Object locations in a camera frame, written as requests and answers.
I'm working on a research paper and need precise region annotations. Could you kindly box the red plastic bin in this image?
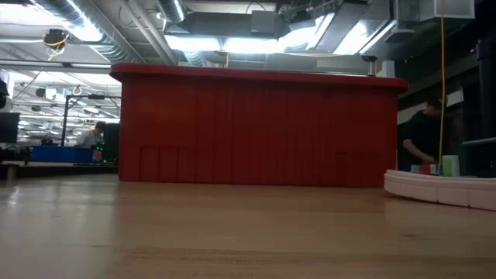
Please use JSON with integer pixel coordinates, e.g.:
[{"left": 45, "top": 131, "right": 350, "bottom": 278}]
[{"left": 109, "top": 63, "right": 409, "bottom": 189}]

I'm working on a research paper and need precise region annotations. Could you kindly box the blue plastic bin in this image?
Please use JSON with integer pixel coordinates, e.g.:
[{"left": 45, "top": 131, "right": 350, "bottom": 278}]
[{"left": 31, "top": 145, "right": 95, "bottom": 164}]

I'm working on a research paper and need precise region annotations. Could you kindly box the person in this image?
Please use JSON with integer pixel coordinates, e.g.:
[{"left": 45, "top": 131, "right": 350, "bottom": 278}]
[
  {"left": 397, "top": 98, "right": 446, "bottom": 174},
  {"left": 75, "top": 121, "right": 106, "bottom": 147}
]

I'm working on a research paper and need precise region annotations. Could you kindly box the black pole stand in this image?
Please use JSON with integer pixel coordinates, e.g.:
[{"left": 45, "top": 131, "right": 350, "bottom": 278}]
[{"left": 60, "top": 94, "right": 122, "bottom": 147}]

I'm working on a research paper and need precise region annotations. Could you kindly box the pale green box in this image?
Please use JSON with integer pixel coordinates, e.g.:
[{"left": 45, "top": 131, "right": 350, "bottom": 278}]
[{"left": 441, "top": 154, "right": 461, "bottom": 177}]

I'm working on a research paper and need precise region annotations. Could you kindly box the black screen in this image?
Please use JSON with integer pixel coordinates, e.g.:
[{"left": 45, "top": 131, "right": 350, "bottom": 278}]
[{"left": 0, "top": 112, "right": 20, "bottom": 143}]

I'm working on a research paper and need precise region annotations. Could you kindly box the yellow cable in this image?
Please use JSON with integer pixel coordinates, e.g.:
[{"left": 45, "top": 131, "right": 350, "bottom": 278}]
[{"left": 436, "top": 0, "right": 447, "bottom": 175}]

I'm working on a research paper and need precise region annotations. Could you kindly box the ceiling-mounted black camera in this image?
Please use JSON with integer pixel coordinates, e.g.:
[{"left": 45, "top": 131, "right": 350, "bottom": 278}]
[{"left": 42, "top": 29, "right": 71, "bottom": 50}]

